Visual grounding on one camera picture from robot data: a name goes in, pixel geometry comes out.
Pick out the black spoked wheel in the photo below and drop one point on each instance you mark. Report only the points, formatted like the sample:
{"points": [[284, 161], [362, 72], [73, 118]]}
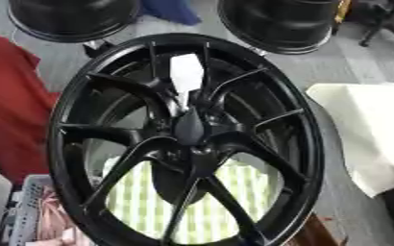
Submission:
{"points": [[201, 166]]}

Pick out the black round wheel rim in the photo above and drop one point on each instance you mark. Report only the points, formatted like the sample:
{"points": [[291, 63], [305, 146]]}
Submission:
{"points": [[71, 17], [281, 22]]}

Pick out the blue bag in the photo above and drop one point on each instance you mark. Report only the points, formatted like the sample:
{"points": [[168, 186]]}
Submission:
{"points": [[171, 10]]}

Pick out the grey perforated plastic basket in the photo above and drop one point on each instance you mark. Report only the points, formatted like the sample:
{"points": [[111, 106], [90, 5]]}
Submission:
{"points": [[26, 205]]}

